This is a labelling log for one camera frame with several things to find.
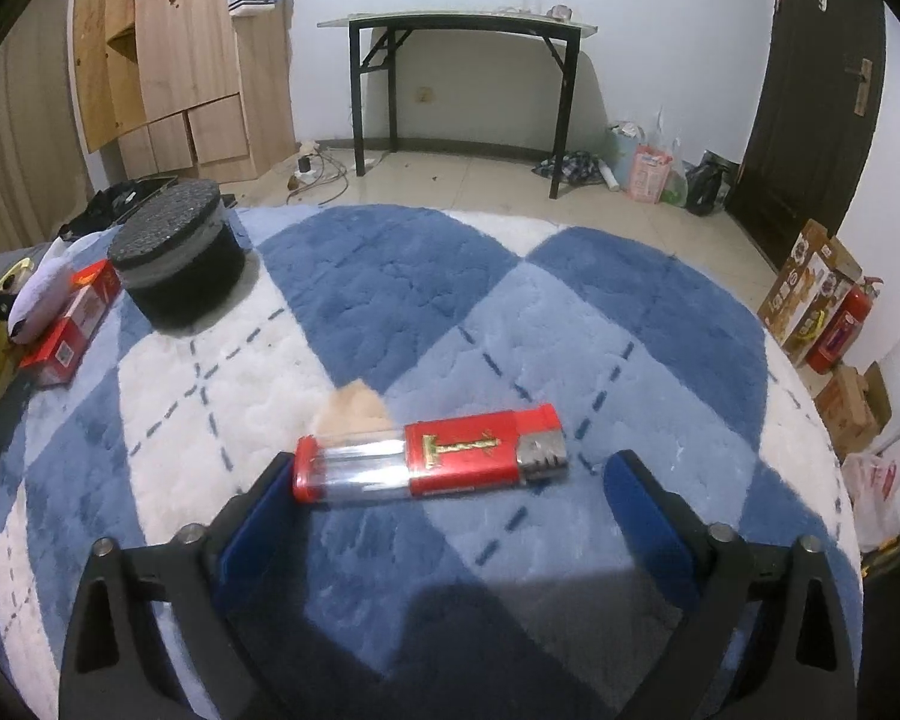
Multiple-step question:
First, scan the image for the beige curtain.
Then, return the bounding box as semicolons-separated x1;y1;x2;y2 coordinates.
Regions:
0;0;95;256

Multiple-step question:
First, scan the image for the brown cardboard box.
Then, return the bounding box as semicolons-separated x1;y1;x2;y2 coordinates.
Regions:
814;364;893;458

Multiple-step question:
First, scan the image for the black folding table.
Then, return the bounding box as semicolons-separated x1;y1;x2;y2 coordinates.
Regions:
317;11;599;200

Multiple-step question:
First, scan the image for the red fire extinguisher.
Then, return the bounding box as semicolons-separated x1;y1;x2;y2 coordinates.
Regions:
805;277;882;374

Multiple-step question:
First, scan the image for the white red plastic bag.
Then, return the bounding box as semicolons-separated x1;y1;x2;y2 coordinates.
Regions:
840;450;900;552

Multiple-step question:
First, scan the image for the printed cardboard box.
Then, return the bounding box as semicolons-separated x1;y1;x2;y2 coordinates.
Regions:
757;219;863;368

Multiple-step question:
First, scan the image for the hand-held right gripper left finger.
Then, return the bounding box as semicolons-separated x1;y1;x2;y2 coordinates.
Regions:
58;451;301;720

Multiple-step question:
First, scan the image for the plaid cloth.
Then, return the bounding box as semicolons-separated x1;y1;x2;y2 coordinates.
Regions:
534;151;608;185

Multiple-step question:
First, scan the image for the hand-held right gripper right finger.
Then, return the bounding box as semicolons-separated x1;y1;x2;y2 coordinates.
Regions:
602;450;860;720

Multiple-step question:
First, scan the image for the pink plastic bag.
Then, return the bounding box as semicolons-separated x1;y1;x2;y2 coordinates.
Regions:
628;146;674;203

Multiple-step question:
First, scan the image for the large red lighter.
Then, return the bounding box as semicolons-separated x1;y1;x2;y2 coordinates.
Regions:
292;403;569;505

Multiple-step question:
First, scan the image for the wooden wardrobe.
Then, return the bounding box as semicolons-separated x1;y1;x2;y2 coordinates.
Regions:
71;0;297;182

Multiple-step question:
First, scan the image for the red cigarette box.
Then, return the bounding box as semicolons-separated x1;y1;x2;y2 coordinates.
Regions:
71;259;123;316
19;292;110;389

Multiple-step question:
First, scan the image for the black grey foam roll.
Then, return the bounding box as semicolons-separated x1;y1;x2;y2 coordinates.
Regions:
107;180;247;331

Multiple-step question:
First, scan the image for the power strip with cables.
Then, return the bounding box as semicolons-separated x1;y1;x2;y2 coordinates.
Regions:
285;142;380;203

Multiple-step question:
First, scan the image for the green white plastic bag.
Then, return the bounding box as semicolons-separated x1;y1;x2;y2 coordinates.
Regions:
607;120;642;173

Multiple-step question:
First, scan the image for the black open suitcase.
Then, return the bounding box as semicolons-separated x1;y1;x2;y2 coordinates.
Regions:
60;176;237;241

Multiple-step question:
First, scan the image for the dark wooden door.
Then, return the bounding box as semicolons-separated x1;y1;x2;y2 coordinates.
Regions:
724;0;887;271

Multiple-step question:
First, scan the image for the brass door handle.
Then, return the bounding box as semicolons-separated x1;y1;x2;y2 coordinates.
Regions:
844;58;873;117

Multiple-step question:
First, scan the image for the black plastic bag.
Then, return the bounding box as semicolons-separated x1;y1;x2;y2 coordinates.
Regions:
685;152;736;216

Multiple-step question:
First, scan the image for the white computer mouse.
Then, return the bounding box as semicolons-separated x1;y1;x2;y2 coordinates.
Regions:
7;255;76;346

